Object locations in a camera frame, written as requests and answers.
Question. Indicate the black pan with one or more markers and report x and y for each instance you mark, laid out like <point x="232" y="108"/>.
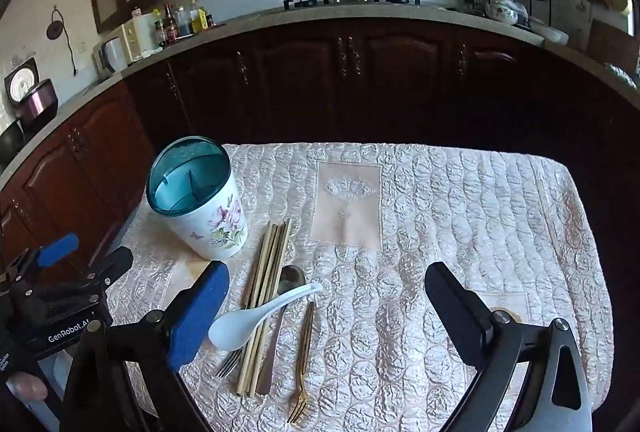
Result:
<point x="10" y="144"/>

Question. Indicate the person's left hand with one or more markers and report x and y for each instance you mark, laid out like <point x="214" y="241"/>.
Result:
<point x="27" y="387"/>

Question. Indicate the grey stone countertop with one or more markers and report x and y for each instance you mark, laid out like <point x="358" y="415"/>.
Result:
<point x="350" y="14"/>

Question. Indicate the purple rice cooker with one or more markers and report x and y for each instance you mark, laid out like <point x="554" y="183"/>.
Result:
<point x="37" y="104"/>

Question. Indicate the white ceramic spoon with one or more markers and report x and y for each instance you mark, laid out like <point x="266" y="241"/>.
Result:
<point x="230" y="329"/>

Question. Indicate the dark wooden lower cabinets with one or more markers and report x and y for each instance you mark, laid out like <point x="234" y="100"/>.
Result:
<point x="350" y="77"/>

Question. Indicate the clear bottle with dark liquid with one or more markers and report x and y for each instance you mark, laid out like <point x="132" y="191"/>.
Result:
<point x="184" y="24"/>

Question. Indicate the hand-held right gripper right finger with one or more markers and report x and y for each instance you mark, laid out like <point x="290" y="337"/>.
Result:
<point x="457" y="312"/>

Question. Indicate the bundle of wooden chopsticks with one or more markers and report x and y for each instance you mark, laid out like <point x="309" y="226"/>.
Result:
<point x="270" y="252"/>

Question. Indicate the wooden cutting board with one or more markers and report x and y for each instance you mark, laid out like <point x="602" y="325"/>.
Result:
<point x="612" y="44"/>

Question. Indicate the white kitchen scale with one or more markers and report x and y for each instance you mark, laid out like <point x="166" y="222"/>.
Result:
<point x="20" y="82"/>

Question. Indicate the cream box appliance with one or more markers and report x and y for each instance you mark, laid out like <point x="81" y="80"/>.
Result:
<point x="127" y="42"/>

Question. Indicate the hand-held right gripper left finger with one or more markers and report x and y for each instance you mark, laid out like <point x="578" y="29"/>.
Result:
<point x="195" y="317"/>

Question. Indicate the yellow oil bottle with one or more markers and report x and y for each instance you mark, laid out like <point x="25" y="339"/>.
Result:
<point x="200" y="19"/>

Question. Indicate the gas stove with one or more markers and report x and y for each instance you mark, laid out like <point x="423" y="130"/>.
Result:
<point x="350" y="0"/>

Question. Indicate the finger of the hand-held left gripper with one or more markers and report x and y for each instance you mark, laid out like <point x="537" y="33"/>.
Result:
<point x="59" y="247"/>
<point x="112" y="264"/>

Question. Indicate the dark sauce bottle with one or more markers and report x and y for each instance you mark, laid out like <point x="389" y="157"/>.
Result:
<point x="171" y="27"/>

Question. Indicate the pink quilted tablecloth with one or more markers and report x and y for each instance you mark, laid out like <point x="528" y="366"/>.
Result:
<point x="400" y="262"/>

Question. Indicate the green-capped bottle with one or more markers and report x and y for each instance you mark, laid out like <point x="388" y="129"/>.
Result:
<point x="159" y="32"/>

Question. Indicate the floral ceramic bowl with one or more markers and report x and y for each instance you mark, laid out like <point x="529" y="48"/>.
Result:
<point x="505" y="11"/>

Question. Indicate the white countertop appliance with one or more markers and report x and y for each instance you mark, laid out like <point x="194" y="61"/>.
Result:
<point x="110" y="57"/>

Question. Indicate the floral white utensil holder cup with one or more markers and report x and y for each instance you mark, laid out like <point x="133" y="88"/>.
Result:
<point x="220" y="222"/>

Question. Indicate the white bowl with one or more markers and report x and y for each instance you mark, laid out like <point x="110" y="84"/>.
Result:
<point x="550" y="33"/>

